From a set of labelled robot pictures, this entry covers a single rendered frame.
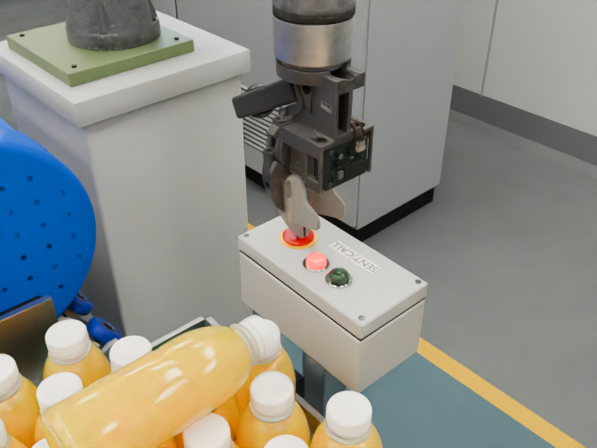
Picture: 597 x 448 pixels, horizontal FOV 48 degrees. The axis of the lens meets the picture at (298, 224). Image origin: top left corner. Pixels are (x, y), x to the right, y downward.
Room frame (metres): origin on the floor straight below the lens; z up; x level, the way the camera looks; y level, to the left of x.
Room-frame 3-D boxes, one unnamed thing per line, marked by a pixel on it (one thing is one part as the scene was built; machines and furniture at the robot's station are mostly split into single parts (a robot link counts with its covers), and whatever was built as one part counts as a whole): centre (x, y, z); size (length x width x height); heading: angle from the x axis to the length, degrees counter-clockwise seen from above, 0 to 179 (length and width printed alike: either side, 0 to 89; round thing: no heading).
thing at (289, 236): (0.63, 0.00, 1.10); 0.04 x 0.04 x 0.01
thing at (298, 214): (0.60, 0.00, 1.15); 0.06 x 0.03 x 0.09; 41
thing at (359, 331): (0.59, -0.03, 1.05); 0.20 x 0.10 x 0.10; 41
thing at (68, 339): (0.48, 0.22, 1.09); 0.04 x 0.04 x 0.02
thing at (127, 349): (0.46, 0.16, 1.09); 0.04 x 0.04 x 0.02
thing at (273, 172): (0.61, 0.01, 1.20); 0.05 x 0.02 x 0.09; 131
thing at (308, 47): (0.61, -0.02, 1.34); 0.08 x 0.08 x 0.05
